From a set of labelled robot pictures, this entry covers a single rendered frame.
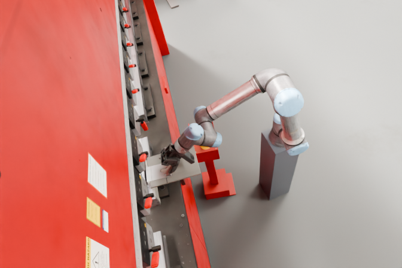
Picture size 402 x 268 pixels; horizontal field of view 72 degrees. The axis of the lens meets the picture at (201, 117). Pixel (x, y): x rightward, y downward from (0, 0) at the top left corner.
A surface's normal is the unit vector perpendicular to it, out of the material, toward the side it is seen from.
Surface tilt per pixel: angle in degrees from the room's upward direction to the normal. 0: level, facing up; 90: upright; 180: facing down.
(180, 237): 0
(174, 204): 0
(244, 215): 0
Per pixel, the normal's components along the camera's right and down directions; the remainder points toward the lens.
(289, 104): 0.18, 0.68
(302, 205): -0.15, -0.59
